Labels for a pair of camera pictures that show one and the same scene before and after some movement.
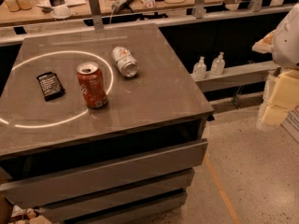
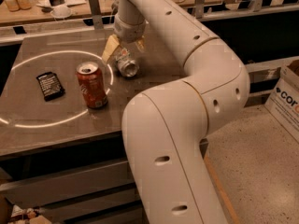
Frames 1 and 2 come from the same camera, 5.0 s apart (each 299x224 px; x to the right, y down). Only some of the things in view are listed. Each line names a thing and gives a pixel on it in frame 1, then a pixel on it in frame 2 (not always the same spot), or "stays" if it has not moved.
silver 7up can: (126, 63) stays
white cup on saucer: (61, 12) stays
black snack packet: (50, 86) stays
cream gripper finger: (265, 44) to (126, 32)
